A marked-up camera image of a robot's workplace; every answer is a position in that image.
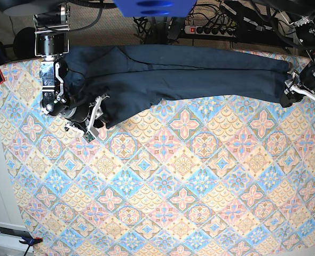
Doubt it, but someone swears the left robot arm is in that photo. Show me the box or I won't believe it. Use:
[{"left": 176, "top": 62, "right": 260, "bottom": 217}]
[{"left": 266, "top": 6, "right": 315, "bottom": 109}]

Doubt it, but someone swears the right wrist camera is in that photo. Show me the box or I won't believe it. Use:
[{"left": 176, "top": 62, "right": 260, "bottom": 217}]
[{"left": 83, "top": 129, "right": 99, "bottom": 143}]

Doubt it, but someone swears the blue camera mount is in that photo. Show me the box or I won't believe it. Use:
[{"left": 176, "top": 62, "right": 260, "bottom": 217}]
[{"left": 113, "top": 0, "right": 196, "bottom": 18}]

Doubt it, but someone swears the white floor vent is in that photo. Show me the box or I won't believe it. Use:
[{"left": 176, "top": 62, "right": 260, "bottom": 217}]
[{"left": 0, "top": 222, "right": 31, "bottom": 252}]

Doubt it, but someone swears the patterned tile tablecloth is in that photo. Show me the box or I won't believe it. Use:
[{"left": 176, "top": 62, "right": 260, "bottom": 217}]
[{"left": 0, "top": 60, "right": 315, "bottom": 255}]

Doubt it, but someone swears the white power strip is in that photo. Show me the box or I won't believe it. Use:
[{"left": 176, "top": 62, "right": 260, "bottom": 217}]
[{"left": 184, "top": 25, "right": 234, "bottom": 36}]

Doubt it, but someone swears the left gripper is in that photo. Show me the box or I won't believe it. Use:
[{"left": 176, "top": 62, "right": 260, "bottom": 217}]
[{"left": 280, "top": 63, "right": 315, "bottom": 108}]

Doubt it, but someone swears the blue orange clamp bottom left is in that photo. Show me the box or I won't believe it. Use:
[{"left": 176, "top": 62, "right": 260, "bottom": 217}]
[{"left": 0, "top": 234, "right": 43, "bottom": 254}]

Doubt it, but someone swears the dark navy t-shirt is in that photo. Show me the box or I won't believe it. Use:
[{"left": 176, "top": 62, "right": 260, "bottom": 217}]
[{"left": 65, "top": 44, "right": 290, "bottom": 128}]

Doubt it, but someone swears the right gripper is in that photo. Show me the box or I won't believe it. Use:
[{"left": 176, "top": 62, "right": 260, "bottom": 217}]
[{"left": 64, "top": 101, "right": 112, "bottom": 130}]

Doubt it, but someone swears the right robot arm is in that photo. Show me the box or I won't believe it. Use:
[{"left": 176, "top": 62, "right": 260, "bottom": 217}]
[{"left": 34, "top": 2, "right": 112, "bottom": 132}]

